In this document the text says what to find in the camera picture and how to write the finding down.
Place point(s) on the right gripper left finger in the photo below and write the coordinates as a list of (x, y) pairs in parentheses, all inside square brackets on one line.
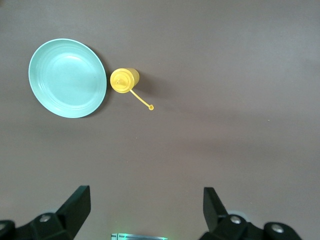
[(72, 215)]

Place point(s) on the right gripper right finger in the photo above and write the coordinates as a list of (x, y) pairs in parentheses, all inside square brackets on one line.
[(220, 217)]

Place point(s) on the yellow mustard squeeze bottle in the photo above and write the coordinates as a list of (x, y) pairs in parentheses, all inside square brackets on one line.
[(123, 80)]

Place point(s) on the pale green plate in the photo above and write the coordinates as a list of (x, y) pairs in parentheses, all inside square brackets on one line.
[(67, 77)]

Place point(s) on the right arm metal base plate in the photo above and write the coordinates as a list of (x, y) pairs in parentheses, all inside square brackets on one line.
[(138, 236)]

